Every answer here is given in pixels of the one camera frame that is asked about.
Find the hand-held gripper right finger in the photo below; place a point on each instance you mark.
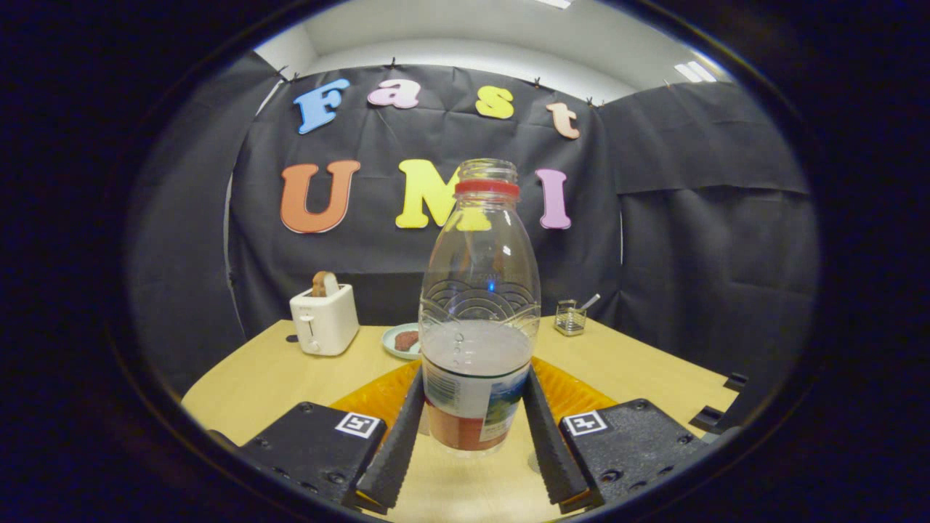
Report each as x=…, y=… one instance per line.
x=552, y=450

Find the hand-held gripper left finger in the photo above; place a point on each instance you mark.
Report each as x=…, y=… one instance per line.
x=396, y=450

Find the clear plastic juice bottle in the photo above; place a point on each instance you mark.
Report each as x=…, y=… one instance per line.
x=476, y=363

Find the pale green plate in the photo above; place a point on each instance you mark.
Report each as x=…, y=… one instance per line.
x=392, y=347

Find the brown food piece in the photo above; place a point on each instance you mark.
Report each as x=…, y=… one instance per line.
x=407, y=340

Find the small glass jar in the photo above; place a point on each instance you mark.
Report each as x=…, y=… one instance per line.
x=569, y=319

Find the white toaster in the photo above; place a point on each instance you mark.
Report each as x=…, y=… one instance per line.
x=325, y=323

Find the wooden table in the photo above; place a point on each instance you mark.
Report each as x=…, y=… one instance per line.
x=254, y=385

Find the toast slice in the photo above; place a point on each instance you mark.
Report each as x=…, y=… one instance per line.
x=325, y=283

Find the black backdrop cloth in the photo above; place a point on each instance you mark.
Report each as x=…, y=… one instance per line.
x=690, y=254

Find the small ceiling light panel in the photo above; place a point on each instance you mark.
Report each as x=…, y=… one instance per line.
x=694, y=71

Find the wide ceiling light panel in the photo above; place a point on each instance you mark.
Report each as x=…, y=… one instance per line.
x=556, y=3

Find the black table edge bracket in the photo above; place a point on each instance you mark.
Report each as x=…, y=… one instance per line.
x=736, y=382
x=708, y=418

